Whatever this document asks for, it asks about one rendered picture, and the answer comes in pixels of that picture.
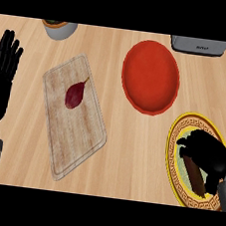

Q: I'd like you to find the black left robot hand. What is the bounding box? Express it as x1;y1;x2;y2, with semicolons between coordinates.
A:
0;28;27;128

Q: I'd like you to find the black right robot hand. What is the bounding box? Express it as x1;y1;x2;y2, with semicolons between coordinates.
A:
170;126;226;197

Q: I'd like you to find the brown sweet potato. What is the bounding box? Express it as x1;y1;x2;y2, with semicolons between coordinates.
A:
176;153;212;199

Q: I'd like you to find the yellow patterned plate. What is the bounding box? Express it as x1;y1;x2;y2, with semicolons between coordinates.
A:
158;109;226;213

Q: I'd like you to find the red bowl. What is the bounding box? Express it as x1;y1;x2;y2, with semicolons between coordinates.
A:
116;36;185;119

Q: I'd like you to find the grey plant pot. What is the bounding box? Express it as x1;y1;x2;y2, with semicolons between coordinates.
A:
39;18;79;43

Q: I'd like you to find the dark red beet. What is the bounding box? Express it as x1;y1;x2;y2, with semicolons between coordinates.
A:
64;74;91;112

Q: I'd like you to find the pale wooden cutting board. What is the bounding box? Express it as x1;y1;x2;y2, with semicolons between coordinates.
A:
30;48;117;188

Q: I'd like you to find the grey toaster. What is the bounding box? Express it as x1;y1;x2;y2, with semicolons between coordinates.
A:
167;34;226;60

